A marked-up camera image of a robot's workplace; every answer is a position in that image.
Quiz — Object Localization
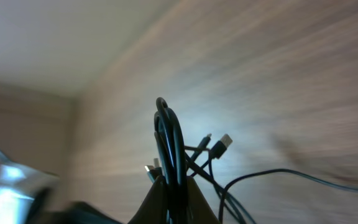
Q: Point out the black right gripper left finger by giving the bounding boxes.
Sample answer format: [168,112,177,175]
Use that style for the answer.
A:
[128,175,168,224]

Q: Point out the thin black micro-USB cable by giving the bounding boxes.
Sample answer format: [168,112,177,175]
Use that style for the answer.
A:
[144,133,257,224]

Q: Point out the thick black USB-A cable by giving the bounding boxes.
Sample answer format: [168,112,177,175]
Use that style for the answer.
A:
[153,96,358,224]

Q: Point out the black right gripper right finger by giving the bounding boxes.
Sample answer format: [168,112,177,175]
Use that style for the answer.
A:
[187,176,220,224]

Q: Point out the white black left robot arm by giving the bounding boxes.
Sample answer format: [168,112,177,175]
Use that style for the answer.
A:
[0,150,118,224]

